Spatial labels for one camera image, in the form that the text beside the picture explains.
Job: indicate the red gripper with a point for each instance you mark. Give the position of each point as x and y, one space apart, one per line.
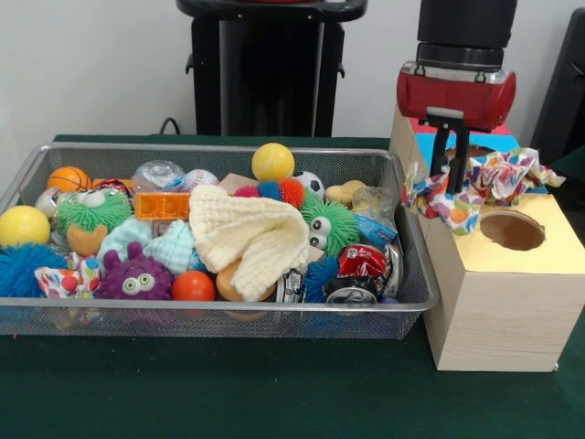
457 98

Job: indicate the polka dot cloth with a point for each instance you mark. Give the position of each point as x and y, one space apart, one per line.
507 176
448 210
64 281

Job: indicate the wooden three-hole box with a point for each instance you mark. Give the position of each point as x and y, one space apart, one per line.
503 320

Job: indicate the shallow silver mesh bin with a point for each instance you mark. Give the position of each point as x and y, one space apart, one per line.
137 315

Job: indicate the dark green tablecloth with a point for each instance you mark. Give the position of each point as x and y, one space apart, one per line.
571 169
228 393

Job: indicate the green spiky toy with eyes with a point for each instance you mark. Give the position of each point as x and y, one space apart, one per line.
336 219
105 212

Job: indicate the black metal stand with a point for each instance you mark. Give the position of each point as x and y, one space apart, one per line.
566 91

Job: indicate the yellow ball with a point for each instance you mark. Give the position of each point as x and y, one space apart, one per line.
24 226
273 161

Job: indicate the blue spiky ball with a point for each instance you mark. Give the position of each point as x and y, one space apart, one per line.
23 272
317 279

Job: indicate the cream knitted cloth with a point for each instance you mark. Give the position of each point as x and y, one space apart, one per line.
247 233

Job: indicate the small baseball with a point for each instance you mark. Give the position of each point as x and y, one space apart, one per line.
198 179

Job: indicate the small orange-red ball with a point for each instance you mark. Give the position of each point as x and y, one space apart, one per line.
193 285

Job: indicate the purple spiky monster toy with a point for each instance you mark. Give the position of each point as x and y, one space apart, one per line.
132 279

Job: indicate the orange toy basketball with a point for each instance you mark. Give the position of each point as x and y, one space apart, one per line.
68 178

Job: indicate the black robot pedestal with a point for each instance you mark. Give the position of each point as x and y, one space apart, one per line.
269 68

